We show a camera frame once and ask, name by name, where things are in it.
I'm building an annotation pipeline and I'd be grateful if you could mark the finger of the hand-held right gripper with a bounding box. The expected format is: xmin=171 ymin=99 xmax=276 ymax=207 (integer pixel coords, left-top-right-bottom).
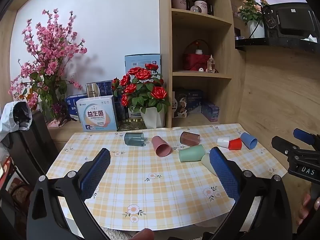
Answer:
xmin=271 ymin=135 xmax=320 ymax=157
xmin=293 ymin=128 xmax=320 ymax=146

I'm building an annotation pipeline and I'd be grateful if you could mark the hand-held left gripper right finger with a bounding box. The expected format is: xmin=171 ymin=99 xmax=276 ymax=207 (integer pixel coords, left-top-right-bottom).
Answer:
xmin=207 ymin=147 xmax=293 ymax=240

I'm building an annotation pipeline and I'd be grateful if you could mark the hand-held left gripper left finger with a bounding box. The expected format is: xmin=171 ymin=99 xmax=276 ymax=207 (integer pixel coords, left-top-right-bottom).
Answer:
xmin=26 ymin=148 xmax=111 ymax=240

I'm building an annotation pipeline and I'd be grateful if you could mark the pale green cup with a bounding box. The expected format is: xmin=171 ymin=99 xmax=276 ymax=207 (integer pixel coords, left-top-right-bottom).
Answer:
xmin=201 ymin=153 xmax=218 ymax=177

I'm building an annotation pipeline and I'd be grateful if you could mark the white cup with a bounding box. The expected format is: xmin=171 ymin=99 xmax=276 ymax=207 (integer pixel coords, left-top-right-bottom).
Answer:
xmin=217 ymin=136 xmax=230 ymax=148

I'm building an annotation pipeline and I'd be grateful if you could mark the red cup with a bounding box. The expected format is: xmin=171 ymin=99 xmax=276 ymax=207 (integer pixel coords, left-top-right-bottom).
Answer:
xmin=228 ymin=138 xmax=243 ymax=151

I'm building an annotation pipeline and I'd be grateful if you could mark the blue cup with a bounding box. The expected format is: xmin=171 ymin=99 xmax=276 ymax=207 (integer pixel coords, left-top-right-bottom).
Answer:
xmin=240 ymin=132 xmax=258 ymax=150

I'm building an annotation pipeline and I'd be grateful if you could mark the brown transparent cup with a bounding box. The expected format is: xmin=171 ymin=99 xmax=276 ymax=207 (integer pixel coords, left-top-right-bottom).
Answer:
xmin=180 ymin=131 xmax=201 ymax=147

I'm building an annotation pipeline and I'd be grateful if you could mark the grey transparent cup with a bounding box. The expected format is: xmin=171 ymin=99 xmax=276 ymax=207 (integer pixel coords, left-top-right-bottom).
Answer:
xmin=124 ymin=132 xmax=145 ymax=147

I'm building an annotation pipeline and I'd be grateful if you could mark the pink cup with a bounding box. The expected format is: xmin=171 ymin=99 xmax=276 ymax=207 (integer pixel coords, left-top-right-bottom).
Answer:
xmin=151 ymin=135 xmax=172 ymax=157

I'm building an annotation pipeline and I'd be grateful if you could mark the person's right hand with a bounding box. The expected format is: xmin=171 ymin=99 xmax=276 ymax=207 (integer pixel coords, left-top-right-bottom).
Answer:
xmin=296 ymin=193 xmax=320 ymax=227

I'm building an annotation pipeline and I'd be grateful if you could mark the person's left hand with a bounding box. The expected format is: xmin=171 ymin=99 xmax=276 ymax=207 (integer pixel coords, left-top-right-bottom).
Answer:
xmin=132 ymin=228 xmax=155 ymax=240

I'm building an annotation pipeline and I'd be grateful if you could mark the white pastel printed box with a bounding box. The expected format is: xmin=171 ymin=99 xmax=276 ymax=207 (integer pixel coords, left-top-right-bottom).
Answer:
xmin=76 ymin=96 xmax=119 ymax=132

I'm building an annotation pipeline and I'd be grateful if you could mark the gold plastic tray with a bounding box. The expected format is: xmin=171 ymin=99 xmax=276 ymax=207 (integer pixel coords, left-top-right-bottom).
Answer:
xmin=118 ymin=119 xmax=146 ymax=132

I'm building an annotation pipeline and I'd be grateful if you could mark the yellow checked floral tablecloth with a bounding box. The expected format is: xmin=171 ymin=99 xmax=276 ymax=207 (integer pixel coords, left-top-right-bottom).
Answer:
xmin=46 ymin=123 xmax=288 ymax=232

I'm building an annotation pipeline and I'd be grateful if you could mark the purple box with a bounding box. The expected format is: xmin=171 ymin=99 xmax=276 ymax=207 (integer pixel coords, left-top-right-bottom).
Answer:
xmin=201 ymin=101 xmax=220 ymax=122

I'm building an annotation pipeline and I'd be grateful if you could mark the black chair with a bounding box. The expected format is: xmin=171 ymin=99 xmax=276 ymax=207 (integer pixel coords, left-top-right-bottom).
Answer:
xmin=7 ymin=110 xmax=60 ymax=189

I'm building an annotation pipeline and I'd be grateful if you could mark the blue and white box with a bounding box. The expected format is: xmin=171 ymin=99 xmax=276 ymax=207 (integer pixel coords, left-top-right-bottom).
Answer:
xmin=65 ymin=94 xmax=88 ymax=121

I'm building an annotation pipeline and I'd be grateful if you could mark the dark blue starry box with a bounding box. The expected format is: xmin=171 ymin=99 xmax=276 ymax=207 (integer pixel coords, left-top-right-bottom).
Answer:
xmin=186 ymin=89 xmax=204 ymax=114

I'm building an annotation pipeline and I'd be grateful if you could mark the red patterned bag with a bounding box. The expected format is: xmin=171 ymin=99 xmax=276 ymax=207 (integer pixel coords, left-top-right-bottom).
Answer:
xmin=0 ymin=155 xmax=32 ymax=207

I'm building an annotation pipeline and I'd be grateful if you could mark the white and dark printed box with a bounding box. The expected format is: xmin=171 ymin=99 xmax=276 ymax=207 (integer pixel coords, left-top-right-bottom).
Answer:
xmin=172 ymin=88 xmax=188 ymax=119

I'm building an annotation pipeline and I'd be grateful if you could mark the black counter shelf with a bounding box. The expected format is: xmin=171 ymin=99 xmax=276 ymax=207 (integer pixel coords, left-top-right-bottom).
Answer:
xmin=235 ymin=37 xmax=320 ymax=53

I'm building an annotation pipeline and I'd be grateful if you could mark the white plastic bag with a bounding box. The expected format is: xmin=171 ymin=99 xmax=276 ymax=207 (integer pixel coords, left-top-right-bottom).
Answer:
xmin=0 ymin=101 xmax=33 ymax=143

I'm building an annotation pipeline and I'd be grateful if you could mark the wooden shelf unit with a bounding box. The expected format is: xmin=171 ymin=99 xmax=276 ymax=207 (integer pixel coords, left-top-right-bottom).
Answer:
xmin=159 ymin=0 xmax=251 ymax=128

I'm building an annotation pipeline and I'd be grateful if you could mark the clear glass bottle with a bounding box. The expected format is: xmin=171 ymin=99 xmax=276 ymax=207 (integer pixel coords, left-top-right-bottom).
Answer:
xmin=206 ymin=54 xmax=216 ymax=73

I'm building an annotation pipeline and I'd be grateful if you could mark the red rose plant white pot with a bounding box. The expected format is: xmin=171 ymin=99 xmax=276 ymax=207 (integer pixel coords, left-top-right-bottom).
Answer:
xmin=111 ymin=63 xmax=171 ymax=129

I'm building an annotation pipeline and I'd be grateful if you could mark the black appliance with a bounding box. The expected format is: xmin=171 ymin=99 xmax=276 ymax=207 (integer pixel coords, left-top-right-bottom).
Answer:
xmin=262 ymin=2 xmax=320 ymax=39

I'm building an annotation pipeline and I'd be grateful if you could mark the red basket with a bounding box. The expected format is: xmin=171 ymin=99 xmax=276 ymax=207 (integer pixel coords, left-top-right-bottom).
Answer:
xmin=182 ymin=40 xmax=211 ymax=71

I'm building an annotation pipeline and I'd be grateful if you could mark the light blue tall box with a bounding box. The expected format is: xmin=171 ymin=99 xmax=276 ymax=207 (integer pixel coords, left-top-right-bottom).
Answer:
xmin=124 ymin=54 xmax=161 ymax=81

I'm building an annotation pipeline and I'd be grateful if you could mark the pink rose bouquet white vase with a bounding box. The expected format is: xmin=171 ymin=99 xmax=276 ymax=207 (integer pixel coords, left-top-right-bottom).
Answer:
xmin=237 ymin=0 xmax=271 ymax=39

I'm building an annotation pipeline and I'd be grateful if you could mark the pink blossom plant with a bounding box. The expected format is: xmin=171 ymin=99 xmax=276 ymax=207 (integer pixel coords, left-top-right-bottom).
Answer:
xmin=9 ymin=9 xmax=88 ymax=128

